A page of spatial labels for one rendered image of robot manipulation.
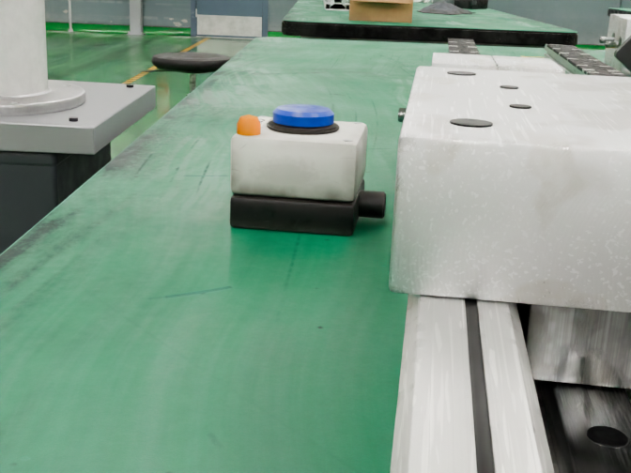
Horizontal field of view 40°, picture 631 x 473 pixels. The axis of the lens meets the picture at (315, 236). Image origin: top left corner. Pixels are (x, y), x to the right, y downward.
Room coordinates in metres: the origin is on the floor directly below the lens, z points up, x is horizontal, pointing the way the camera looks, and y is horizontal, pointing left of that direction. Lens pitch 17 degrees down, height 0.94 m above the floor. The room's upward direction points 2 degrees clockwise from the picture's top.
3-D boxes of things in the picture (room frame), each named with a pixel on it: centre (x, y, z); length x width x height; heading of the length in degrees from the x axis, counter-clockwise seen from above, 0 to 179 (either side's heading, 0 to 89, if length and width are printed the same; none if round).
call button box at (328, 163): (0.57, 0.00, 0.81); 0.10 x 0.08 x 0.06; 83
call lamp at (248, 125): (0.54, 0.04, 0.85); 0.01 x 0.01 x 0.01
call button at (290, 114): (0.57, 0.01, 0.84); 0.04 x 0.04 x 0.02
